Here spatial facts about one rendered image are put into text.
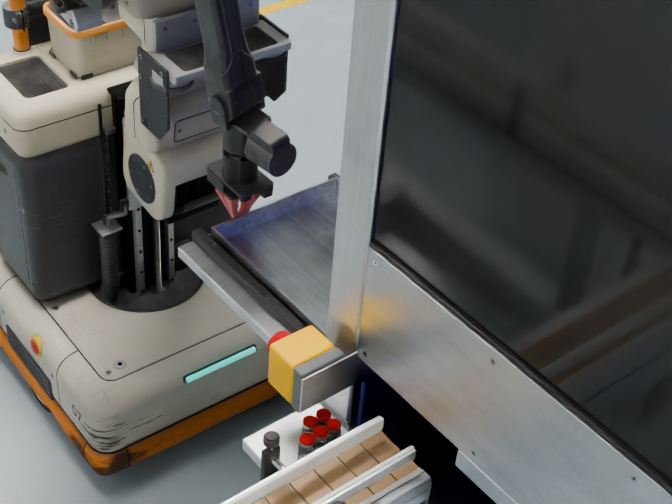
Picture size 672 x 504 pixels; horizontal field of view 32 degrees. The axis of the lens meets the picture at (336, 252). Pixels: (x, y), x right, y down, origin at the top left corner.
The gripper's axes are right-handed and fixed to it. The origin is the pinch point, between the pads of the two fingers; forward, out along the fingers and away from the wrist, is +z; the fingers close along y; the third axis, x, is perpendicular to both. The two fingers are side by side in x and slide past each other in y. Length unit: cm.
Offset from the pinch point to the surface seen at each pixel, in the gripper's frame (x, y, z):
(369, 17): -13, 41, -60
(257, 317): -10.1, 19.5, 2.1
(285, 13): 154, -187, 91
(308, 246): 6.7, 10.4, 1.9
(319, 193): 16.0, 1.3, 0.5
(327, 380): -17.6, 44.9, -10.2
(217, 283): -10.7, 9.5, 2.1
